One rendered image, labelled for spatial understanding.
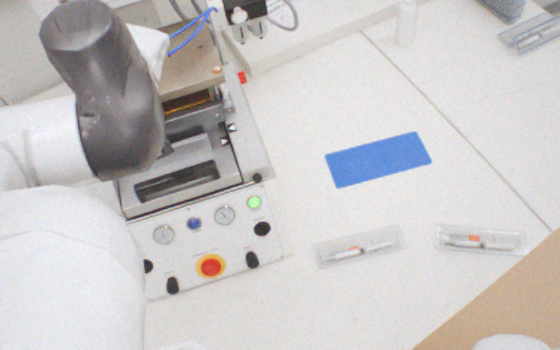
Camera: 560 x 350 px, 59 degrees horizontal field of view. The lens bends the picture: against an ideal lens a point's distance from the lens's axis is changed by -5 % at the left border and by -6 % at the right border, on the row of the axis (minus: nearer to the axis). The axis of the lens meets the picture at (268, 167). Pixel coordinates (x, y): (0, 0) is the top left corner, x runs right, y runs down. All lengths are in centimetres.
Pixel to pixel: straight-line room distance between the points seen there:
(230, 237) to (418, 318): 39
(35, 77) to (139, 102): 110
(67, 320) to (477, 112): 118
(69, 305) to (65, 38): 31
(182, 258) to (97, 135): 57
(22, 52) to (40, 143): 103
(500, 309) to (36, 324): 71
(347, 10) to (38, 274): 132
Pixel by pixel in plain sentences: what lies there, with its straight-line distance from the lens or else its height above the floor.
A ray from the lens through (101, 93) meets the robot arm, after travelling 51.
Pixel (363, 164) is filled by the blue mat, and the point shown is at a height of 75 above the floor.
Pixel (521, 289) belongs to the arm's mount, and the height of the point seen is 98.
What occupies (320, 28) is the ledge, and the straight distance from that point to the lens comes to 145.
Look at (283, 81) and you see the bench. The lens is 138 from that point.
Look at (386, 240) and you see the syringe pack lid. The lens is 108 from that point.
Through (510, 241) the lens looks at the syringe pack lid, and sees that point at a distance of 112.
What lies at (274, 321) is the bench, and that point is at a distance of 104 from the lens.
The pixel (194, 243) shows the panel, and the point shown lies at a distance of 102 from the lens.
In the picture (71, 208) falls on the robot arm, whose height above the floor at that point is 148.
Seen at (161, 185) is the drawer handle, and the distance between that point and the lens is 92.
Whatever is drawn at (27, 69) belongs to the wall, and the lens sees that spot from 158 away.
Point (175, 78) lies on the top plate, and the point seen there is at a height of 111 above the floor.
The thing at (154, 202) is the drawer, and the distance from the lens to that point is 95.
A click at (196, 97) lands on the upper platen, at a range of 95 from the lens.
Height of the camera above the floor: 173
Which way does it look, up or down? 54 degrees down
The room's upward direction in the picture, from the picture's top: 12 degrees counter-clockwise
